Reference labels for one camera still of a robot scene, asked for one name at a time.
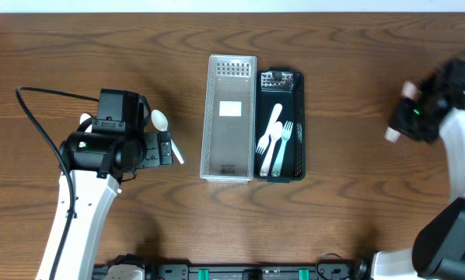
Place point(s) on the clear plastic basket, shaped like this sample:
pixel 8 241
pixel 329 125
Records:
pixel 229 122

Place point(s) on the white plastic spoon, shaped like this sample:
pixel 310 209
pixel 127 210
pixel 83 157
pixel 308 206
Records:
pixel 161 123
pixel 274 137
pixel 85 118

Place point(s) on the white plastic fork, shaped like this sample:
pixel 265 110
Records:
pixel 264 139
pixel 409 90

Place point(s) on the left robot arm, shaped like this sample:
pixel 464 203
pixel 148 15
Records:
pixel 97 156

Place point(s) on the black plastic basket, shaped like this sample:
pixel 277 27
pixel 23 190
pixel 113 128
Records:
pixel 284 86

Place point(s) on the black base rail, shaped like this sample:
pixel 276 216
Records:
pixel 330 267

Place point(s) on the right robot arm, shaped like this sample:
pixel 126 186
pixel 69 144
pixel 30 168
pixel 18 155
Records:
pixel 439 248

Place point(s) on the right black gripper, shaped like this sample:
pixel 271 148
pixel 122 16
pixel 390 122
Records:
pixel 405 115

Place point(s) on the pale green plastic fork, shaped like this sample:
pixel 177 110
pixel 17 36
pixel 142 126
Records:
pixel 285 136

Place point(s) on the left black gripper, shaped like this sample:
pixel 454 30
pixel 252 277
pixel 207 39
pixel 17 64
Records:
pixel 165 148

